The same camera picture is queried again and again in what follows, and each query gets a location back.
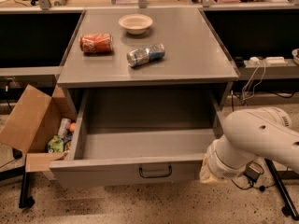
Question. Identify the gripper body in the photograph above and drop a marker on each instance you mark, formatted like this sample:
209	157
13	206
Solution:
221	164

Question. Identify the grey top drawer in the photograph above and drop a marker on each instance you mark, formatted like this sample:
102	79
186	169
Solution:
111	143

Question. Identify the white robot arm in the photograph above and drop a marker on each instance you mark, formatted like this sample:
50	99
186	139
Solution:
247	135

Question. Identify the black power adapter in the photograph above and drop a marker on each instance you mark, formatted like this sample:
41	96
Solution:
252	174

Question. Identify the black floor stand leg right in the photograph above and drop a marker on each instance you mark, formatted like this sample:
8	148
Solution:
289	209

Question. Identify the black floor stand leg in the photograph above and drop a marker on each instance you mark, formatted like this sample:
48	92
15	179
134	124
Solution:
289	209
26	199

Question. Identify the white power strip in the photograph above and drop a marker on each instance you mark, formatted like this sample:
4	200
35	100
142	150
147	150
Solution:
268	61

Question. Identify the silver blue soda can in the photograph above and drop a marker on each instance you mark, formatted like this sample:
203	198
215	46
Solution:
145	54

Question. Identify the grey cabinet desk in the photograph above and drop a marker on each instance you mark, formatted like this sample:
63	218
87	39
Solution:
194	69

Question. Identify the orange fruit in box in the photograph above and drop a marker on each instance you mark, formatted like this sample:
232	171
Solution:
72	127

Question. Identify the silver can in box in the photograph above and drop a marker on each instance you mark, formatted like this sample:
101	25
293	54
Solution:
64	126

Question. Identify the green snack bag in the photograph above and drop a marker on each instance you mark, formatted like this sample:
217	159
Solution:
56	144

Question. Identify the white paper bowl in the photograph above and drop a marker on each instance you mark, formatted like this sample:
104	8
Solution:
135	24

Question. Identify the orange soda can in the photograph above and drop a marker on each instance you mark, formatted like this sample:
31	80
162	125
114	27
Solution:
96	43

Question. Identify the brown cardboard box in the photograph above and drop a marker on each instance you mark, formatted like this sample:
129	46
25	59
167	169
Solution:
33	122

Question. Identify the black floor stand leg left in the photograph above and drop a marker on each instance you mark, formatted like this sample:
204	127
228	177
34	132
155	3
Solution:
26	199

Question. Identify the black drawer handle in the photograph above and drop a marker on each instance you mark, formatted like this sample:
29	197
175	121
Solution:
155	173

